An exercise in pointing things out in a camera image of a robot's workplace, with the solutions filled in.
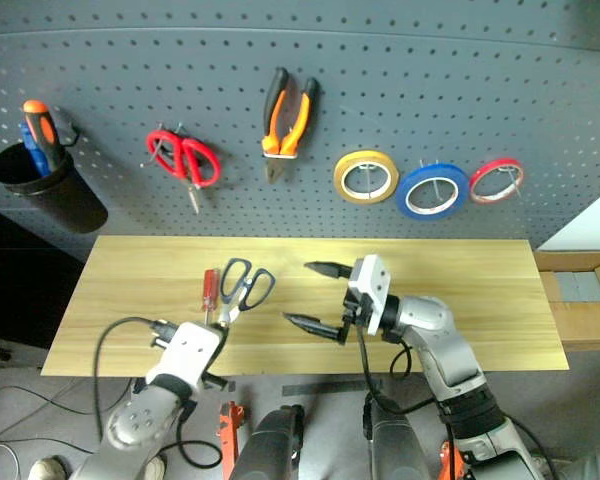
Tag blue handled screwdriver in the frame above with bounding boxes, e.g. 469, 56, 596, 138
19, 121, 52, 179

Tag metal pegboard hook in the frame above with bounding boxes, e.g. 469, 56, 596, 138
418, 159, 445, 209
140, 121, 187, 169
357, 159, 377, 197
498, 164, 525, 202

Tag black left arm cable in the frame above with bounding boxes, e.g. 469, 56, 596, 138
93, 315, 181, 442

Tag white shoe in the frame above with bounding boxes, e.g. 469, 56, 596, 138
143, 453, 168, 480
27, 454, 74, 480

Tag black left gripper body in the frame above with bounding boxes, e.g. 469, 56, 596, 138
213, 323, 230, 359

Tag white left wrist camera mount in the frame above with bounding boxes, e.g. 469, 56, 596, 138
144, 321, 227, 389

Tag red tape roll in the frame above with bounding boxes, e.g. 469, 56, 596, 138
467, 157, 526, 205

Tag red handled scissors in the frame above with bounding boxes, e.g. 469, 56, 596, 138
145, 129, 223, 216

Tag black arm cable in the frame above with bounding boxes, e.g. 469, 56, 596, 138
93, 315, 181, 442
356, 329, 417, 417

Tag red handled screwdriver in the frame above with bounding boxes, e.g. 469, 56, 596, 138
202, 268, 221, 327

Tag dark blue handled scissors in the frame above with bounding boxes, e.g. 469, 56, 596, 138
216, 257, 277, 329

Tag orange metal bracket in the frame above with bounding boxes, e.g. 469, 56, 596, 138
438, 439, 469, 480
218, 399, 246, 480

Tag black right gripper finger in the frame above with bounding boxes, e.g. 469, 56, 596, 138
281, 312, 344, 342
303, 259, 354, 282

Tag orange black pliers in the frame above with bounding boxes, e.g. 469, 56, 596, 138
261, 66, 321, 186

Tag blue tape roll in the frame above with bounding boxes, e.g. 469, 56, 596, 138
395, 161, 470, 220

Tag grey metal pegboard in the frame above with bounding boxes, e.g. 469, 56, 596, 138
0, 0, 600, 251

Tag yellow tape roll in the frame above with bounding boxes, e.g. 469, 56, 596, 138
333, 149, 401, 205

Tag dark rounded grey shape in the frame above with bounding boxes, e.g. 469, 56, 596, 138
228, 404, 307, 480
361, 394, 432, 480

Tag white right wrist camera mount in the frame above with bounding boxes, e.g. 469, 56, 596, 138
348, 254, 395, 337

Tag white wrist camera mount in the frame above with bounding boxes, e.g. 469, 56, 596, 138
144, 321, 227, 389
348, 254, 395, 337

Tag black floor cable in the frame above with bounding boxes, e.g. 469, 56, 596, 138
0, 374, 102, 417

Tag orange black handled screwdriver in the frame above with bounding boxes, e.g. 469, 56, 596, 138
22, 99, 67, 174

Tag brown cardboard box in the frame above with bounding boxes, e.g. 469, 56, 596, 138
533, 251, 600, 353

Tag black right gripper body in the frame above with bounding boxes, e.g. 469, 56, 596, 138
338, 286, 377, 347

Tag black plastic cup holder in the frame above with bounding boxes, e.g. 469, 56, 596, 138
0, 142, 109, 235

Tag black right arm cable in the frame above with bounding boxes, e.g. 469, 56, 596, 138
356, 329, 417, 417

